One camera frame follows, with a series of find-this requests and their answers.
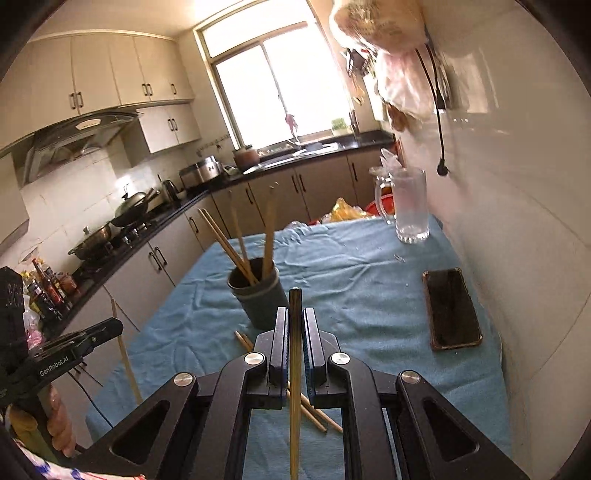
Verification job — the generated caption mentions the bamboo chopstick nine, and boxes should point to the bamboo chopstick nine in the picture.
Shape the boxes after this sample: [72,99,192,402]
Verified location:
[228,190,254,278]

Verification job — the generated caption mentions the black smartphone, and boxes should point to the black smartphone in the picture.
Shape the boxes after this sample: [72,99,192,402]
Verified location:
[422,268,483,351]

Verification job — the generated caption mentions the black wok with lid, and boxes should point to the black wok with lid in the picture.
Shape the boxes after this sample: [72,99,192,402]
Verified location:
[110,188,158,228]

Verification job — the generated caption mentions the yellow plastic bag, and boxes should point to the yellow plastic bag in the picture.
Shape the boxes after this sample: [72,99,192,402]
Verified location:
[321,197,374,224]

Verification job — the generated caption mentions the hanging plastic bags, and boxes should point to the hanging plastic bags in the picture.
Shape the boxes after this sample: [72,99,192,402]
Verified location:
[329,1,445,132]

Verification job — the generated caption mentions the kitchen cabinets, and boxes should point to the kitchen cabinets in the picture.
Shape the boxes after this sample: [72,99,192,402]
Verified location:
[1,32,201,253]
[50,147,399,448]

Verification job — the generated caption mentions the sauce bottles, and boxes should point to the sauce bottles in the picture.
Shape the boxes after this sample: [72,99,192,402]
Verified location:
[22,256,72,324]

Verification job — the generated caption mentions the bamboo chopstick four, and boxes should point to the bamboo chopstick four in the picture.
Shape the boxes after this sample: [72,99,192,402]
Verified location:
[263,185,276,279]

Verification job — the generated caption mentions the red basin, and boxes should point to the red basin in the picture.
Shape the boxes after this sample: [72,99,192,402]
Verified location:
[365,193,396,216]

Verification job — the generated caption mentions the range hood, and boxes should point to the range hood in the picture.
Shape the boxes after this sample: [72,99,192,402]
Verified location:
[10,110,140,187]

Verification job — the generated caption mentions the kitchen window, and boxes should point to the kitchen window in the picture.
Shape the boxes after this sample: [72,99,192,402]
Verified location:
[194,1,356,149]

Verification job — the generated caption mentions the dark utensil holder cup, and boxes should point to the dark utensil holder cup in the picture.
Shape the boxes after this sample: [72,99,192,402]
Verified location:
[226,258,288,331]

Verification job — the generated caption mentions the bamboo chopstick two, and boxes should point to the bamboo chopstick two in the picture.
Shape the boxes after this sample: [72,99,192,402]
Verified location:
[110,299,143,406]

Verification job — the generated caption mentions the upper kitchen cabinets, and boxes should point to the upper kitchen cabinets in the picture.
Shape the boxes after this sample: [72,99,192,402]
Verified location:
[1,32,201,253]

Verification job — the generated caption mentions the clear glass mug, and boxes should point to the clear glass mug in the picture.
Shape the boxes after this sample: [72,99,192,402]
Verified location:
[374,167,430,244]

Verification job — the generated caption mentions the silver rice cooker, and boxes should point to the silver rice cooker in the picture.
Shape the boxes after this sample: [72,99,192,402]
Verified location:
[179,156,223,190]

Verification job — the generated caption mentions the brown clay pot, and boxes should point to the brown clay pot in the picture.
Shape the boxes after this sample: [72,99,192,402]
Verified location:
[232,145,260,173]

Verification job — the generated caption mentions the steel pot on stove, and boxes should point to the steel pot on stove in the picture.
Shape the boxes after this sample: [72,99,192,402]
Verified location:
[68,223,112,261]

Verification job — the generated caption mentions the bamboo chopstick seven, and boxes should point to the bamboo chopstick seven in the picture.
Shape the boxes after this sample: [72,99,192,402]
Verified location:
[235,331,342,434]

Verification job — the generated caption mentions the lower kitchen cabinets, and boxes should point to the lower kitchen cabinets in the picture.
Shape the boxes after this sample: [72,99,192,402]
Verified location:
[50,147,399,448]

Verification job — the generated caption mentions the bamboo chopstick eight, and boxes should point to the bamboo chopstick eight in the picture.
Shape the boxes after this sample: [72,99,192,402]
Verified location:
[198,208,257,285]

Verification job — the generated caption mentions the bamboo chopstick three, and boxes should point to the bamboo chopstick three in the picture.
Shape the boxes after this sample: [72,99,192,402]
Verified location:
[288,288,301,480]

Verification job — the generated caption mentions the person left hand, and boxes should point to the person left hand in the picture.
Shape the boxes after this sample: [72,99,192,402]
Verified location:
[8,384,77,458]

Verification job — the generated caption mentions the black power cable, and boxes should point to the black power cable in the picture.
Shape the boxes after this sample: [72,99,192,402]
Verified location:
[414,43,452,177]

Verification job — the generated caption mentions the blue towel table cloth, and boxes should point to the blue towel table cloth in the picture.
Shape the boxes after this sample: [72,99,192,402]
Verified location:
[85,214,514,480]

